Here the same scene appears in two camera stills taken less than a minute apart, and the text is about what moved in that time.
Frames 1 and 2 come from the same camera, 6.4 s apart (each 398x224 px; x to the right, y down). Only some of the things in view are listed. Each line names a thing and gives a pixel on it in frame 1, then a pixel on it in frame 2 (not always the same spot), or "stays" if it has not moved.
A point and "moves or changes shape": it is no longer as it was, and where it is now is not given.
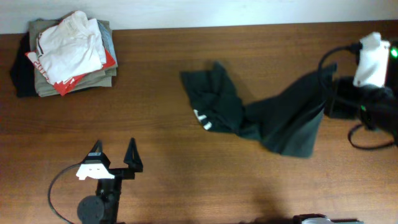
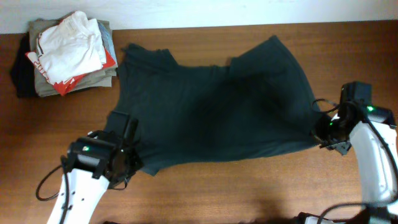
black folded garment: (22, 73) stays
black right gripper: (336, 99) to (341, 147)
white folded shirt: (71, 48) stays
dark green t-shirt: (288, 121) moves or changes shape
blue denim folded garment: (107, 40) stays
